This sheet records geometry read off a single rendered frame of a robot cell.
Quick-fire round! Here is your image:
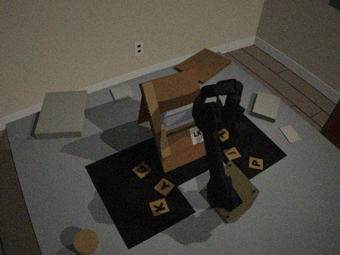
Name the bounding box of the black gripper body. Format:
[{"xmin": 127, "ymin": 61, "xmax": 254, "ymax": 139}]
[{"xmin": 221, "ymin": 106, "xmax": 248, "ymax": 137}]

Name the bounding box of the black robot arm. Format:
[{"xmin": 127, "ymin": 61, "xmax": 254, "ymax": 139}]
[{"xmin": 192, "ymin": 79, "xmax": 245, "ymax": 212}]

